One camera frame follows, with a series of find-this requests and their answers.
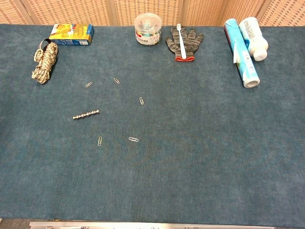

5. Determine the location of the silver magnetic bead rod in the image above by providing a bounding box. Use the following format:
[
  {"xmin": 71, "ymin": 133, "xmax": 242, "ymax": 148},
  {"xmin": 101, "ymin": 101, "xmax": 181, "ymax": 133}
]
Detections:
[{"xmin": 72, "ymin": 109, "xmax": 100, "ymax": 121}]

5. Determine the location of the blue felt mat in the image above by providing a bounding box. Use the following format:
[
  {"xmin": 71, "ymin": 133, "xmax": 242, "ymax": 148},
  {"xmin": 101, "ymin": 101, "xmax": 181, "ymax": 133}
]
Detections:
[{"xmin": 0, "ymin": 23, "xmax": 305, "ymax": 227}]

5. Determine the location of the white toothbrush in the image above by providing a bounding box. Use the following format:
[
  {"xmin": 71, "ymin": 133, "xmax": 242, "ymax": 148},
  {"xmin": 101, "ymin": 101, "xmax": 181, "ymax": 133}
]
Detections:
[{"xmin": 176, "ymin": 23, "xmax": 187, "ymax": 60}]

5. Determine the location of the clear plastic clip jar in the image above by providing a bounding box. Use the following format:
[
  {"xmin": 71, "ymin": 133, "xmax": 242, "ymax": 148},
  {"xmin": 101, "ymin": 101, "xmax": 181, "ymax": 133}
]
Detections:
[{"xmin": 134, "ymin": 13, "xmax": 163, "ymax": 46}]

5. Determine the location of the grey knit work glove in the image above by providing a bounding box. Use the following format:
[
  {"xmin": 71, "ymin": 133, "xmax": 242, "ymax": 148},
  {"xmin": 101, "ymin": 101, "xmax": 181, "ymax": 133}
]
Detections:
[{"xmin": 165, "ymin": 26, "xmax": 204, "ymax": 62}]

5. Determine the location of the blue white cylinder roll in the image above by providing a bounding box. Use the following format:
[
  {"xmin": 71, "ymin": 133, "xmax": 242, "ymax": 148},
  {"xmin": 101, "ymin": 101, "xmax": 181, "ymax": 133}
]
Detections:
[{"xmin": 224, "ymin": 18, "xmax": 261, "ymax": 89}]

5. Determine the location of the yellow blue cardboard box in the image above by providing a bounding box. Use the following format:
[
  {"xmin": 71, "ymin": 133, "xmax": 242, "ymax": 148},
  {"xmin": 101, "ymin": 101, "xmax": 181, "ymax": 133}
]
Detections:
[{"xmin": 49, "ymin": 23, "xmax": 94, "ymax": 46}]

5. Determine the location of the white plastic bottle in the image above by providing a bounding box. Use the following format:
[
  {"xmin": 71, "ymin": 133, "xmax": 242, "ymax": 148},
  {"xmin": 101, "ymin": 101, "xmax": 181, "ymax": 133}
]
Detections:
[{"xmin": 238, "ymin": 16, "xmax": 269, "ymax": 62}]

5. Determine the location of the woven folding screen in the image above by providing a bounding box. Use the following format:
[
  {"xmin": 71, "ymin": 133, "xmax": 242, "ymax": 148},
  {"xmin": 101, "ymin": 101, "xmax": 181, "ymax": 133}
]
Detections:
[{"xmin": 0, "ymin": 0, "xmax": 305, "ymax": 27}]

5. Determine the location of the beige braided rope bundle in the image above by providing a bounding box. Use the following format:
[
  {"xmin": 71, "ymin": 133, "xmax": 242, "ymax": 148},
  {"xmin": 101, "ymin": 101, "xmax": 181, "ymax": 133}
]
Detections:
[{"xmin": 31, "ymin": 40, "xmax": 59, "ymax": 84}]

